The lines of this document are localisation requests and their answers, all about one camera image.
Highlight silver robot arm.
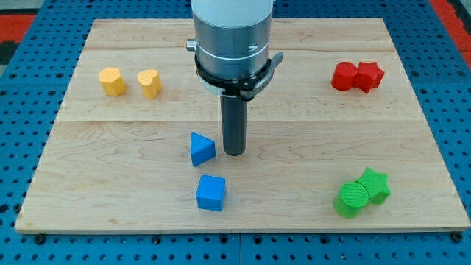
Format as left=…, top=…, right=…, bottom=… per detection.
left=187, top=0, right=283, bottom=101

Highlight wooden board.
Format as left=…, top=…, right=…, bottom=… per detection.
left=15, top=18, right=470, bottom=234

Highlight red star block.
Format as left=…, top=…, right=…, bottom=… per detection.
left=353, top=62, right=385, bottom=93

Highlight green star block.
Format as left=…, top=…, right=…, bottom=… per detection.
left=356, top=167, right=391, bottom=205

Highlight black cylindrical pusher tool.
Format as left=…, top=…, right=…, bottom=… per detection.
left=220, top=97, right=247, bottom=156

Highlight blue triangle block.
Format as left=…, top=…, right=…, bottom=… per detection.
left=190, top=132, right=216, bottom=167

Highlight blue cube block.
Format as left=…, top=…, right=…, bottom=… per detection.
left=196, top=175, right=226, bottom=211

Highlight yellow heart block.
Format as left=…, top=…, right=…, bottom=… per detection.
left=138, top=69, right=162, bottom=99

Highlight red cylinder block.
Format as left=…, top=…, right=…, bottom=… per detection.
left=330, top=61, right=358, bottom=91

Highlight green cylinder block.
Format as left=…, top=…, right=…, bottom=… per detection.
left=333, top=182, right=369, bottom=219

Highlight yellow hexagon block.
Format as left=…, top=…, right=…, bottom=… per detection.
left=99, top=67, right=127, bottom=96

